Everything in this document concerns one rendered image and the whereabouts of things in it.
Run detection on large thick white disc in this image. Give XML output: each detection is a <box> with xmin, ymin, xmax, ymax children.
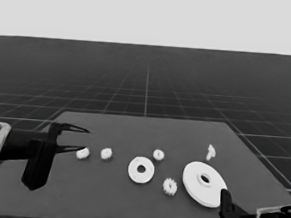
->
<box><xmin>180</xmin><ymin>160</ymin><xmax>230</xmax><ymax>210</ymax></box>

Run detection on small white T-shaped piece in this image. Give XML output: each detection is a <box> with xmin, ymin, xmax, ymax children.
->
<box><xmin>205</xmin><ymin>143</ymin><xmax>217</xmax><ymax>162</ymax></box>

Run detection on white round carrier with pins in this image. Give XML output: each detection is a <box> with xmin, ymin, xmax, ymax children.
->
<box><xmin>126</xmin><ymin>155</ymin><xmax>156</xmax><ymax>186</ymax></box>

